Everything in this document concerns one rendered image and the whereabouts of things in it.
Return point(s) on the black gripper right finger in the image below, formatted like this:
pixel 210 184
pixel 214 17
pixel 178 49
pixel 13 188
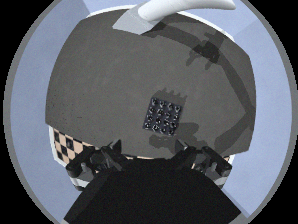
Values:
pixel 214 166

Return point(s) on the black knob box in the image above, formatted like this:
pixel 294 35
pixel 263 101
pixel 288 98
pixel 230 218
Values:
pixel 156 120

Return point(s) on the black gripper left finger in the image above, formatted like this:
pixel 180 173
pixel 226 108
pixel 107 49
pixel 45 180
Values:
pixel 83 166

